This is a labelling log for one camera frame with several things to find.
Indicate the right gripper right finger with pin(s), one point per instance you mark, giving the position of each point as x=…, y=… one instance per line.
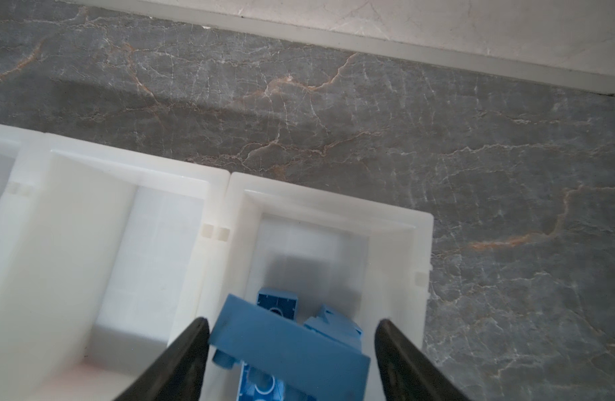
x=405, y=372

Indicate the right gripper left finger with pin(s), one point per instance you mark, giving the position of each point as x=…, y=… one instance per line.
x=179, y=372

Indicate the blue brick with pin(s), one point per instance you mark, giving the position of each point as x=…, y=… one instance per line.
x=275, y=346
x=273, y=389
x=280, y=302
x=334, y=325

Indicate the right white bin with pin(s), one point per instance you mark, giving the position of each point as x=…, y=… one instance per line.
x=367, y=260

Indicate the white bin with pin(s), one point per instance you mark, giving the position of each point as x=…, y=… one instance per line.
x=24, y=163
x=367, y=260
x=113, y=275

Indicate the middle white bin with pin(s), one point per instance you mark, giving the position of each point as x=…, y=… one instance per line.
x=113, y=275

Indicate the left white bin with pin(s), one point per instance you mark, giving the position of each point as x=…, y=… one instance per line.
x=24, y=163

